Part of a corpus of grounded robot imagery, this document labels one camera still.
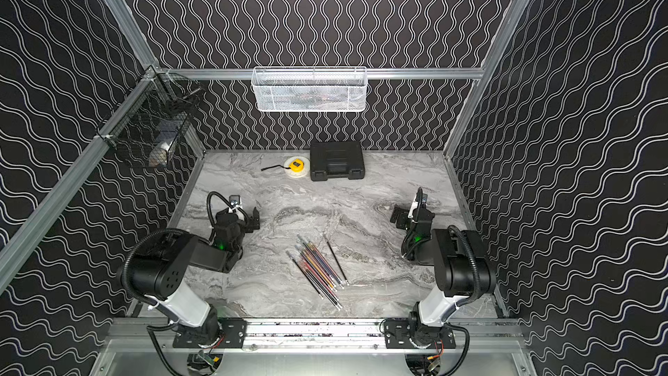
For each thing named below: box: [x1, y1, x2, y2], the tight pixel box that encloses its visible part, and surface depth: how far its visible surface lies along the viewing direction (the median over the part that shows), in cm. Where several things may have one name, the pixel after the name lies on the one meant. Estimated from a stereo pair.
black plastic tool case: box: [309, 141, 366, 182], surface depth 112 cm
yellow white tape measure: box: [260, 156, 311, 179], surface depth 115 cm
